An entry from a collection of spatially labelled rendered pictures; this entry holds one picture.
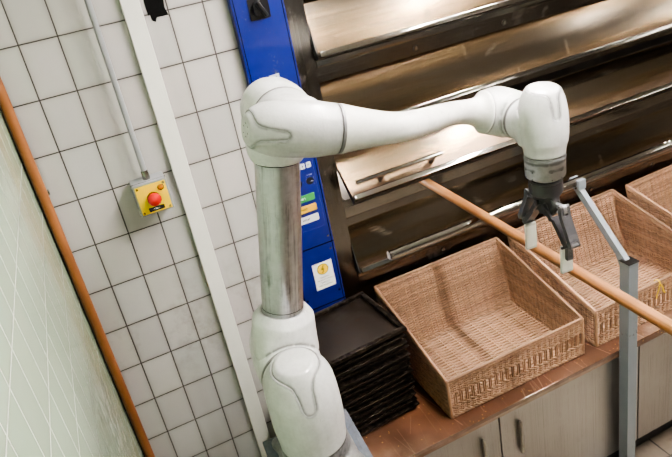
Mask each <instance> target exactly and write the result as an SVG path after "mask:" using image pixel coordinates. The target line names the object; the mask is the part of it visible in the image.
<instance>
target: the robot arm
mask: <svg viewBox="0 0 672 457"><path fill-rule="evenodd" d="M240 113H241V116H242V118H241V133H242V138H243V141H244V142H245V144H246V150H247V154H248V156H249V158H250V159H251V161H252V162H253V163H254V168H255V187H256V206H257V225H258V244H259V263H260V281H261V300H262V303H261V304H260V305H259V306H258V307H257V309H256V310H255V311H254V313H253V315H252V326H251V333H250V339H249V345H250V352H251V357H252V361H253V365H254V368H255V371H256V374H257V376H258V379H259V381H260V383H261V385H262V387H263V390H264V395H265V399H266V403H267V407H268V411H269V414H270V418H271V421H272V424H273V428H274V430H275V433H276V436H277V437H275V438H274V439H273V440H272V447H273V449H274V450H275V451H276V452H277V453H278V455H279V457H365V456H364V455H363V454H362V453H361V452H360V451H359V450H358V449H357V447H356V445H355V443H354V441H353V439H352V438H351V436H350V434H349V432H348V430H347V428H346V425H345V416H344V410H343V405H342V400H341V396H340V392H339V388H338V385H337V381H336V378H335V376H334V373H333V370H332V368H331V366H330V365H329V363H328V362H327V361H326V359H325V358H324V357H323V356H321V355H320V352H319V343H318V337H317V331H316V324H315V316H314V312H313V310H312V308H311V307H310V306H309V305H308V304H307V303H305V302H304V301H303V267H302V228H301V188H300V162H301V161H302V159H303V158H312V157H322V156H328V155H336V154H344V153H348V152H352V151H356V150H361V149H366V148H372V147H377V146H383V145H389V144H396V143H402V142H407V141H411V140H415V139H418V138H421V137H424V136H426V135H429V134H431V133H434V132H436V131H439V130H441V129H444V128H447V127H449V126H452V125H470V126H473V127H474V129H475V131H476V132H477V133H479V134H486V135H492V136H496V137H501V138H505V137H508V138H513V139H514V140H515V141H516V142H517V143H518V145H519V146H521V147H522V148H523V153H524V156H523V159H524V171H525V177H526V178H527V179H528V187H529V188H526V189H524V197H523V200H522V203H521V206H520V209H519V212H518V218H519V219H522V222H523V224H524V232H525V249H526V250H529V249H532V248H535V247H537V232H536V222H535V221H534V220H536V219H535V218H536V217H537V215H538V214H539V213H541V214H544V215H545V216H546V217H547V218H548V220H549V221H550V222H552V224H553V227H554V229H555V231H556V233H557V235H558V237H559V239H560V241H561V244H562V246H560V269H561V273H562V274H564V273H566V272H569V271H572V270H573V258H574V256H573V255H574V251H573V249H574V248H577V247H579V246H581V244H580V241H579V238H578V235H577V231H576V228H575V225H574V222H573V219H572V216H571V210H570V205H569V204H565V205H563V204H561V202H560V198H559V197H560V195H561V194H562V193H563V177H564V176H565V175H566V147H567V143H568V140H569V112H568V106H567V101H566V97H565V94H564V92H563V90H562V88H561V86H559V85H558V84H556V83H552V82H545V81H542V82H534V83H531V84H529V85H527V86H526V87H525V89H524V90H523V92H521V91H518V90H515V89H512V88H508V87H503V86H494V87H490V88H487V89H485V90H481V91H479V92H478V93H477V94H476V95H475V97H474V98H471V99H466V100H458V101H451V102H446V103H441V104H437V105H432V106H428V107H424V108H419V109H415V110H410V111H402V112H388V111H379V110H373V109H367V108H361V107H356V106H351V105H347V104H342V103H333V102H324V101H318V100H316V99H315V98H313V97H310V96H308V95H306V93H305V92H304V91H303V90H302V89H301V88H300V87H298V86H297V85H296V84H294V83H293V82H291V81H289V80H287V79H284V78H281V77H264V78H260V79H258V80H256V81H254V82H253V83H252V84H250V85H249V86H248V87H247V89H246V90H245V92H244V93H243V95H242V98H241V101H240ZM556 213H557V214H558V215H557V216H554V217H553V215H555V214H556ZM532 221H533V222H532ZM566 242H567V243H566Z"/></svg>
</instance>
